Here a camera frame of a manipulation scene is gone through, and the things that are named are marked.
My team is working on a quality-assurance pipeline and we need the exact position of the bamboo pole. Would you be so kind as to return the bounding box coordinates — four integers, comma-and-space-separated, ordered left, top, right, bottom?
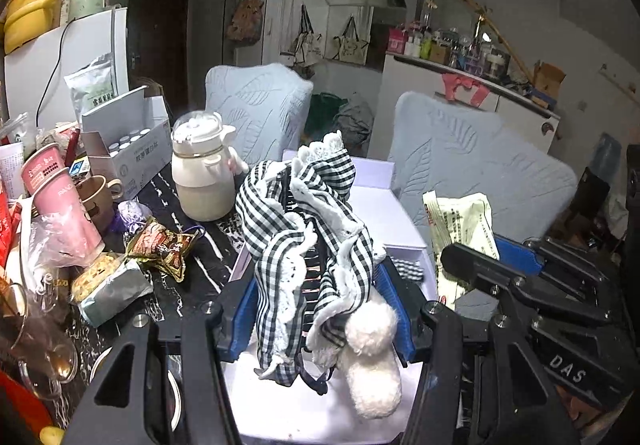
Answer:
417, 0, 536, 76

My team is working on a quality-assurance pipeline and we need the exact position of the white carton of bottles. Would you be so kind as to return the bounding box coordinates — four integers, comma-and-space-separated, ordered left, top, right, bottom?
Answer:
80, 85, 173, 201

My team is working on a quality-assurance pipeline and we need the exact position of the open cardboard box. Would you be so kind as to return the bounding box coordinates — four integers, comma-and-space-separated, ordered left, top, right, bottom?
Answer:
530, 61, 567, 108

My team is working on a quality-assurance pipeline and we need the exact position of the beige tote bag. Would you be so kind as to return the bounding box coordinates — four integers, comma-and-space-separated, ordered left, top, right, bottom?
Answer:
287, 4, 325, 66
332, 15, 371, 65

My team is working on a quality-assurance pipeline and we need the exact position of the brown tote bag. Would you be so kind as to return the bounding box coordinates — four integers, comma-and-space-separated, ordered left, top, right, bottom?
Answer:
226, 0, 265, 46

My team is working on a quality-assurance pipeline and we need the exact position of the black kettle cable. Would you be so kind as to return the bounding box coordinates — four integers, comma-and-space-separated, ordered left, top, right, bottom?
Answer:
35, 18, 76, 118

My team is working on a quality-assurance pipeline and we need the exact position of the green bag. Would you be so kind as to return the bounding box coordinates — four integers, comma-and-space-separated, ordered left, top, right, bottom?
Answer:
305, 92, 351, 138

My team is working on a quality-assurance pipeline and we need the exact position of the white refrigerator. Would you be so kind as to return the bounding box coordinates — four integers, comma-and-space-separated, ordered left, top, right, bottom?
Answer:
2, 5, 131, 126

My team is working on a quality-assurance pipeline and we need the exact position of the grey bag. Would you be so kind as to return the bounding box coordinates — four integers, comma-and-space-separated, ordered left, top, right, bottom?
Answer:
332, 92, 376, 146

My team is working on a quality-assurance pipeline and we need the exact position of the dark brown door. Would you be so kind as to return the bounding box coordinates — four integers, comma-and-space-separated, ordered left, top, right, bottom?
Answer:
127, 0, 191, 96

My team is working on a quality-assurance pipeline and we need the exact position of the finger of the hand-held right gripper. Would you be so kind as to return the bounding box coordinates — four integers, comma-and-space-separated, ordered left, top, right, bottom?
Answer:
439, 241, 602, 327
494, 233, 627, 307

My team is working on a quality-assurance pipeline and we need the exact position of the cream thermos bottle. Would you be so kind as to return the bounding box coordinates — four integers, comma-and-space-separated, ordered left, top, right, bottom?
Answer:
170, 109, 249, 221

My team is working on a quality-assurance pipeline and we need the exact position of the chair with blue leaf cover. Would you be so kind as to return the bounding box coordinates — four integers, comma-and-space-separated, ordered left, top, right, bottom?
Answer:
205, 64, 314, 161
387, 91, 578, 246

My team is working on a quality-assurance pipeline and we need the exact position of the lilac gift box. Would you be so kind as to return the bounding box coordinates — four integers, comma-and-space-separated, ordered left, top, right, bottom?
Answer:
222, 148, 441, 445

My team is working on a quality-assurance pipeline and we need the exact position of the dark pink paper cup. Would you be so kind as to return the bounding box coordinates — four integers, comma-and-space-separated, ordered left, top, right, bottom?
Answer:
20, 145, 71, 198

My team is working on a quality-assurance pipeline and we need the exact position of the lilac organza pouch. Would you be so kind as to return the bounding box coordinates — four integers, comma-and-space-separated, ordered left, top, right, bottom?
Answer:
112, 199, 153, 238

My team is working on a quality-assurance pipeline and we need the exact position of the small pink box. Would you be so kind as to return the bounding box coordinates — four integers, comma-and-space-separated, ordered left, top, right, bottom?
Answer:
387, 28, 408, 57

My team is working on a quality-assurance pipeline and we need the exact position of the white cabinet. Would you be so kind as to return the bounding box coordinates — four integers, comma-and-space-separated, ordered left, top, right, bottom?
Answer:
382, 52, 562, 141

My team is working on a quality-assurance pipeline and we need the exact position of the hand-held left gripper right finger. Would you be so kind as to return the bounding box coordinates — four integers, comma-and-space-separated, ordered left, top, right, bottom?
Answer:
375, 256, 582, 445

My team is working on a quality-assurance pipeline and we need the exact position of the brown ceramic mug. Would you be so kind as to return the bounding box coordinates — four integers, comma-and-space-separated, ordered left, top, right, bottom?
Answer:
75, 175, 123, 231

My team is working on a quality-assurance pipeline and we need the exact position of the red plastic object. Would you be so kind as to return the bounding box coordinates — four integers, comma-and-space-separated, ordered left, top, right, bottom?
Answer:
0, 370, 53, 445

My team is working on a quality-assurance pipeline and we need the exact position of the pink cloth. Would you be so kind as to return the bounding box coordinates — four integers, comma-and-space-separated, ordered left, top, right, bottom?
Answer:
441, 72, 493, 107

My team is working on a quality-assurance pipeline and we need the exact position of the brown gold candy wrapper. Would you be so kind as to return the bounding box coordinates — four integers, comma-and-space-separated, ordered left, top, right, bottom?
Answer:
125, 215, 206, 282

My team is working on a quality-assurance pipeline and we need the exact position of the row of cosmetics bottles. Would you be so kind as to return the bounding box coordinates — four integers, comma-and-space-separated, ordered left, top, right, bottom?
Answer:
387, 22, 516, 78

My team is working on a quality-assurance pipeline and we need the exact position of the green white pouch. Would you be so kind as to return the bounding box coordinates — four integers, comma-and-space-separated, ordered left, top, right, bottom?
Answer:
64, 52, 118, 126

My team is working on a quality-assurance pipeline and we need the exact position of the pale snack packet red print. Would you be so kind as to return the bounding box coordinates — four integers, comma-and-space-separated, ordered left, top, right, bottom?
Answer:
422, 192, 501, 311

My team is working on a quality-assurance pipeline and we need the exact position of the clear glass mug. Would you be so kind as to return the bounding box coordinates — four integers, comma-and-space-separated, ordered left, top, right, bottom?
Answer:
0, 282, 78, 401

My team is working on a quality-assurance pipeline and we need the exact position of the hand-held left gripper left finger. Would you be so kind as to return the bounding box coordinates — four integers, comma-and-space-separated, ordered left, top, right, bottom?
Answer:
62, 264, 262, 445

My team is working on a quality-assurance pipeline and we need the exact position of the silver cookie packet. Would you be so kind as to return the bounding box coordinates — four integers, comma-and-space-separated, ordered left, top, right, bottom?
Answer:
70, 250, 153, 328

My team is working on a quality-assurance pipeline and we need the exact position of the yellow pot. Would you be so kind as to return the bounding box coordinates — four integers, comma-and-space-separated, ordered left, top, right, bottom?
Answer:
2, 0, 83, 56

